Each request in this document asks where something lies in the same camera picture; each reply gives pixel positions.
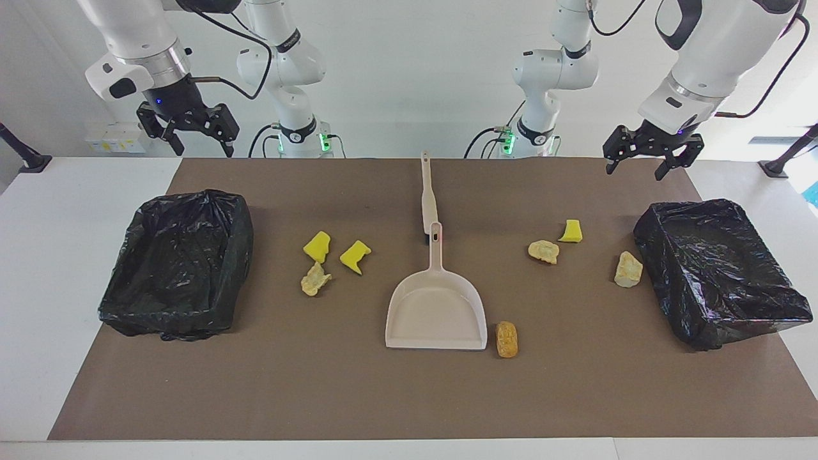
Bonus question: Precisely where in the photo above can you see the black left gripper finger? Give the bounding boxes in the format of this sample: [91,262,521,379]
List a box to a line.
[653,133,705,181]
[603,125,640,175]

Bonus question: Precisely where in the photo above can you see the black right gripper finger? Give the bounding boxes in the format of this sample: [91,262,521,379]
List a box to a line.
[204,103,240,157]
[137,105,184,156]

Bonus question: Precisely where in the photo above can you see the pale striped bread piece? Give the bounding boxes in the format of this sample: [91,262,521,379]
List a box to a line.
[614,251,644,288]

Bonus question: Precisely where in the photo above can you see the pale lumpy bread piece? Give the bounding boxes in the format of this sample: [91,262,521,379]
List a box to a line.
[528,240,560,265]

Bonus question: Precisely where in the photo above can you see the pale food piece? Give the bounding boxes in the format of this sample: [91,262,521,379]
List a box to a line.
[300,261,333,297]

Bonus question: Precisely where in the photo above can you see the beige hand brush black bristles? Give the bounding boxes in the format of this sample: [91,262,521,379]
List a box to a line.
[420,151,442,247]

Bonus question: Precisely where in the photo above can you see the brown bread loaf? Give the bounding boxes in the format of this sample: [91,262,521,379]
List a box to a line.
[495,321,519,358]

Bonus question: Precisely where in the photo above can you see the beige plastic dustpan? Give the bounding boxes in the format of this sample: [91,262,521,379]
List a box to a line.
[385,222,488,350]

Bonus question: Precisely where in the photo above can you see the bin lined with black bag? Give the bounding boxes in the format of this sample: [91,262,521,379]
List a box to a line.
[98,189,254,341]
[633,199,814,351]

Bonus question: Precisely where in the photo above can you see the white box with yellow label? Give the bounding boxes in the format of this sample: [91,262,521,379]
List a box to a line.
[85,123,149,154]

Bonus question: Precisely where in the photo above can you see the brown table mat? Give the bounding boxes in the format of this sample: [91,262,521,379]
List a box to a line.
[48,158,818,441]

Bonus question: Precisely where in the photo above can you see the black base cable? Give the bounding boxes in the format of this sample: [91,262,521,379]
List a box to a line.
[248,123,282,158]
[465,101,526,159]

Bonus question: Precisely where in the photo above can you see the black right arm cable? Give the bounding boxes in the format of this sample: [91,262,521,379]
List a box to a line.
[176,0,274,101]

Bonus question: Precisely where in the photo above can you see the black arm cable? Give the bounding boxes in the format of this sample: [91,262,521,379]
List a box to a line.
[587,0,812,119]
[176,0,274,101]

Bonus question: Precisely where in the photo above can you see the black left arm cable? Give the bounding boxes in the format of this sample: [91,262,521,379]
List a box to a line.
[587,0,812,119]

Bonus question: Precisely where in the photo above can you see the black camera stand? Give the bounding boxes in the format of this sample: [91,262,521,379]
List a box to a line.
[759,123,818,178]
[0,123,53,174]

